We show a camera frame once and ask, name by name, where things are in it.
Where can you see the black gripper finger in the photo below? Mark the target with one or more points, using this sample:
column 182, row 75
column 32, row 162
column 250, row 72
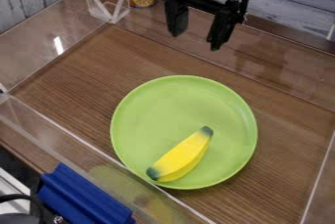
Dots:
column 177, row 16
column 222, row 25

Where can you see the yellow toy banana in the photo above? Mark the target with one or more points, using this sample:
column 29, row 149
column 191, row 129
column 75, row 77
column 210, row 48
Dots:
column 182, row 158

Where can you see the green round plate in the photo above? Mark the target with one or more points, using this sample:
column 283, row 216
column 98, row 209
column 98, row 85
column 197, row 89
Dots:
column 162, row 112

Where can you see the clear acrylic tray walls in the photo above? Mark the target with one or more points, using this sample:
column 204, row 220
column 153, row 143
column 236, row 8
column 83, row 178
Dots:
column 68, row 66

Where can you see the blue plastic block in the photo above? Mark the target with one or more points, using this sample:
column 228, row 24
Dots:
column 78, row 200

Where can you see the clear acrylic corner bracket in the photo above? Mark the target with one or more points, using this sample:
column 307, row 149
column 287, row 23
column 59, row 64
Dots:
column 107, row 11

